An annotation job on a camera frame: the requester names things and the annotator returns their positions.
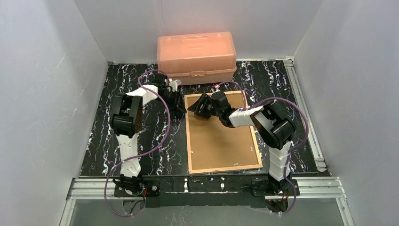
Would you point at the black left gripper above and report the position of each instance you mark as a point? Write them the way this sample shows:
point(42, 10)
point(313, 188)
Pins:
point(178, 99)

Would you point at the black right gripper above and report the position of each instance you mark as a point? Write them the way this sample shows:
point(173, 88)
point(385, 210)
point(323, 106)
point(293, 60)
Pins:
point(203, 106)

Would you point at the white wooden picture frame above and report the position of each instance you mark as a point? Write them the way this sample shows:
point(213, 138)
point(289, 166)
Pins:
point(188, 140)

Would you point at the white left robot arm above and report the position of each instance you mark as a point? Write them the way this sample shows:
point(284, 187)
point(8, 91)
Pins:
point(127, 117)

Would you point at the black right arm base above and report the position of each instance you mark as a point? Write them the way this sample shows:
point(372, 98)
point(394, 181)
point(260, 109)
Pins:
point(269, 187)

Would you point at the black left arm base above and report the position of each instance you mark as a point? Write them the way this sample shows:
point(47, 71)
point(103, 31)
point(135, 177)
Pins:
point(135, 187)

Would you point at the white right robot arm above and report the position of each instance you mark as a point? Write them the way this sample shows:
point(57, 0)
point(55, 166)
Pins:
point(273, 125)

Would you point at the translucent orange plastic box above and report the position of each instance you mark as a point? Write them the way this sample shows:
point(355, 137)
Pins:
point(197, 58)

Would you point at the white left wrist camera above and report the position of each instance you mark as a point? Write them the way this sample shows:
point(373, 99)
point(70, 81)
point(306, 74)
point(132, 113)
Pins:
point(173, 84)

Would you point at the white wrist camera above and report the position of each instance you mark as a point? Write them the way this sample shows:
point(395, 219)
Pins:
point(215, 88)
point(173, 84)

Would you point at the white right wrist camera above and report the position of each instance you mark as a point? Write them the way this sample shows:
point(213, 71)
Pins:
point(215, 88)

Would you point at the aluminium front rail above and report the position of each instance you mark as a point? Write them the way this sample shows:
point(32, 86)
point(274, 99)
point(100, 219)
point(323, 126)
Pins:
point(307, 187)

